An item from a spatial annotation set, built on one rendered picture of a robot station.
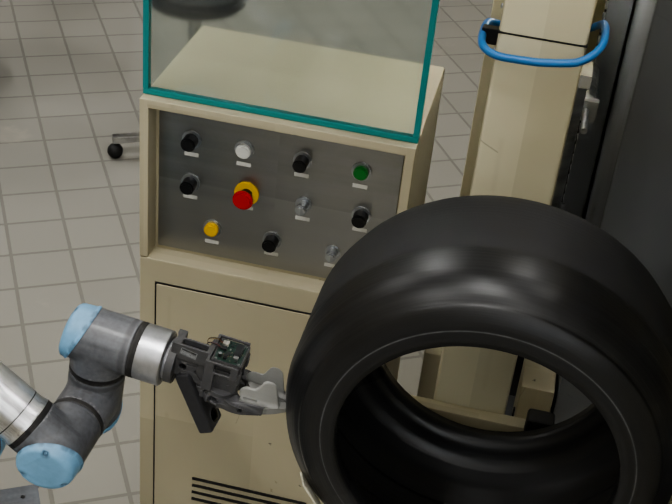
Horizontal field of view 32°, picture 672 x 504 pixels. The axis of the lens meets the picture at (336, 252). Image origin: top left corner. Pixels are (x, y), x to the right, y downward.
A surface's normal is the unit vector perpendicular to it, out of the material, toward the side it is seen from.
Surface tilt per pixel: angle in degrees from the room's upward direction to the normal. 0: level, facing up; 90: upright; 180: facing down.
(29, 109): 0
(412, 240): 29
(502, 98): 90
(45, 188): 0
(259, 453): 90
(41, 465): 94
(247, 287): 90
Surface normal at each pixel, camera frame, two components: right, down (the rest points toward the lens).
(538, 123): -0.22, 0.52
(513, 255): 0.08, -0.83
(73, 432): 0.66, -0.52
